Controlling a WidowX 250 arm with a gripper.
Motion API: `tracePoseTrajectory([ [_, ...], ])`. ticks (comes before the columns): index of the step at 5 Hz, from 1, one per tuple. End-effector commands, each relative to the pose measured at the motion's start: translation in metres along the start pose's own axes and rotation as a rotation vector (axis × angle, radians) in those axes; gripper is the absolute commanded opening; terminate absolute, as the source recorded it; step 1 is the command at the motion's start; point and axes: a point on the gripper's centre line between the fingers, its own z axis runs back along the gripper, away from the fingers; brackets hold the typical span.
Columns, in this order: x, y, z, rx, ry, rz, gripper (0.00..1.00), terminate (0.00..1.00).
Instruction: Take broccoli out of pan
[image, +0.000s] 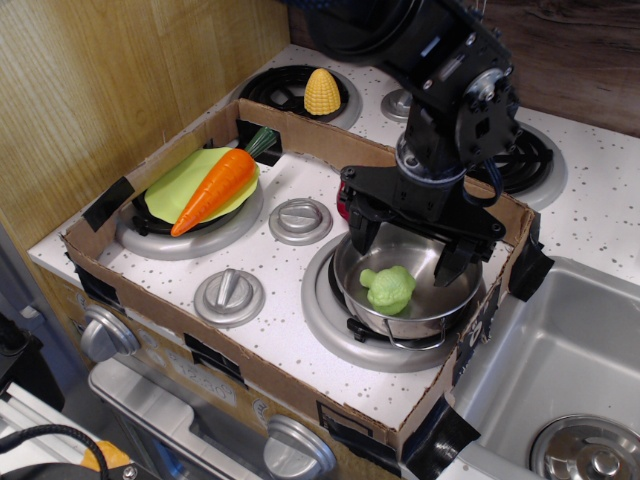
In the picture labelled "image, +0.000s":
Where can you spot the orange toy carrot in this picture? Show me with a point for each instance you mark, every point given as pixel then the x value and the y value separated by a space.
pixel 226 178

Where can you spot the back right stove burner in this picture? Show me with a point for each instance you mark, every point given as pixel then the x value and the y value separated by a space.
pixel 535 172

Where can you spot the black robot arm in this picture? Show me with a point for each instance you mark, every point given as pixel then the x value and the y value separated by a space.
pixel 462 114

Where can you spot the light green plate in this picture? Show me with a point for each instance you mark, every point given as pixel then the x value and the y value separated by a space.
pixel 168 196

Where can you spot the red toy bell pepper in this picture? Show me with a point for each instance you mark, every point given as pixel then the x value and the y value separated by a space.
pixel 342 199

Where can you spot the front right stove burner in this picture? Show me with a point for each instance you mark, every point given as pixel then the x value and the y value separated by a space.
pixel 340 332

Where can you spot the silver oven door handle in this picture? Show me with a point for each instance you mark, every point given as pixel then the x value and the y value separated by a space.
pixel 181 436

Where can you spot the brown cardboard fence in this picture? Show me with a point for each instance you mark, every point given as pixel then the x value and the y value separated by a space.
pixel 274 364

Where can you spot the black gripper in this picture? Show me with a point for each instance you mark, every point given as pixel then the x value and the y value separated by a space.
pixel 442 208

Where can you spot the oven knob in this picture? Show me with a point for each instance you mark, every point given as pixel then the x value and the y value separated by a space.
pixel 294 452
pixel 106 336

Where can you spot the grey back stove knob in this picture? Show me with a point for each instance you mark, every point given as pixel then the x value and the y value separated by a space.
pixel 396 105

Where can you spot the yellow object bottom left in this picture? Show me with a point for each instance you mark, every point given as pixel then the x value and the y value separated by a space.
pixel 114 457

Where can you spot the stove burner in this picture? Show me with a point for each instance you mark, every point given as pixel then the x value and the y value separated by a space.
pixel 340 332
pixel 535 172
pixel 283 88
pixel 194 244

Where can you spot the grey middle stove knob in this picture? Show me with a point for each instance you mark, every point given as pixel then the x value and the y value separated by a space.
pixel 300 221

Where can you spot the silver sink drain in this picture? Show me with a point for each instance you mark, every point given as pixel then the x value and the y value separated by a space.
pixel 585 447

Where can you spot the grey front stove knob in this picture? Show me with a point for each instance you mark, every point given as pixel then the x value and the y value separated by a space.
pixel 229 298

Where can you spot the left oven front knob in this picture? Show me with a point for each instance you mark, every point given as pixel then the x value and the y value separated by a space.
pixel 106 336

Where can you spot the grey toy sink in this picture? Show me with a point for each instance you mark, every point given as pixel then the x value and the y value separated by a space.
pixel 571 349

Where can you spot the grey stove knob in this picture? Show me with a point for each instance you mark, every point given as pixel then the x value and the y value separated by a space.
pixel 229 298
pixel 396 105
pixel 300 221

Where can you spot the green toy broccoli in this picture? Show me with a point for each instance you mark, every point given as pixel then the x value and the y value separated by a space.
pixel 389 290

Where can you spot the steel pan with handles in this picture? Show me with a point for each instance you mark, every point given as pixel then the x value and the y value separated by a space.
pixel 432 309

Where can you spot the back left stove burner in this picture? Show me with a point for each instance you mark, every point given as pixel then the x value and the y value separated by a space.
pixel 283 88

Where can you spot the right oven front knob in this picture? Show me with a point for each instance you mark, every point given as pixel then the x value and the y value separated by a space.
pixel 294 452

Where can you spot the front left stove burner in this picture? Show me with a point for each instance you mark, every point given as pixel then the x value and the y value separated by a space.
pixel 194 244

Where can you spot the yellow toy corn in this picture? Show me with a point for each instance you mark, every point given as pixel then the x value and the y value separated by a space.
pixel 322 95

